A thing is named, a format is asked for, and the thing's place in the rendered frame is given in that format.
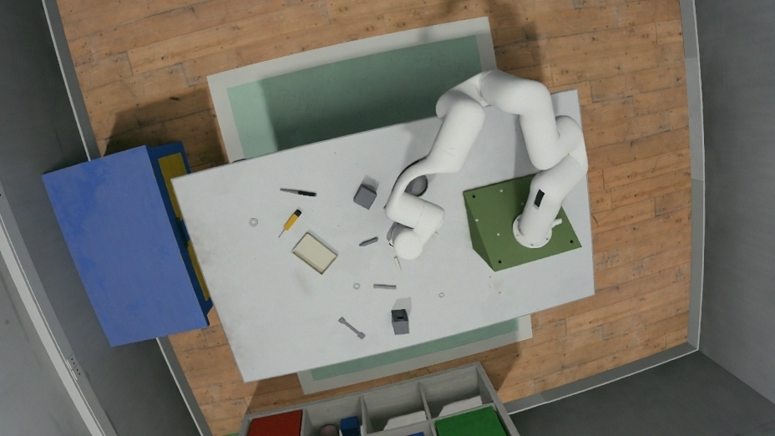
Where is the beige open rectangular tray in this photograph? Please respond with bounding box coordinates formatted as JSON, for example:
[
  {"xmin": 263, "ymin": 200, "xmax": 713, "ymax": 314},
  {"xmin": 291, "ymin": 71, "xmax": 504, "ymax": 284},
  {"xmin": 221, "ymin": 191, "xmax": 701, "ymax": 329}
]
[{"xmin": 291, "ymin": 232, "xmax": 338, "ymax": 276}]

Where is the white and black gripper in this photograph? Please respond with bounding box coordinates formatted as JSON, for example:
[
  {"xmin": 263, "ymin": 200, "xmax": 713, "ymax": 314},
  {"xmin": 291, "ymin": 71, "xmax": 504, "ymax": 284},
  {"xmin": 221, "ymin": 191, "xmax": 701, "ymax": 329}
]
[{"xmin": 387, "ymin": 221, "xmax": 397, "ymax": 246}]

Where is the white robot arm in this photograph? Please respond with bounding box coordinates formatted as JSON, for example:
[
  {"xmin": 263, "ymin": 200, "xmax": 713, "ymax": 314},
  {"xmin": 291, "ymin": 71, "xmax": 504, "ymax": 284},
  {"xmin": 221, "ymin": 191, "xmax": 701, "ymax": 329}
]
[{"xmin": 385, "ymin": 68, "xmax": 588, "ymax": 262}]

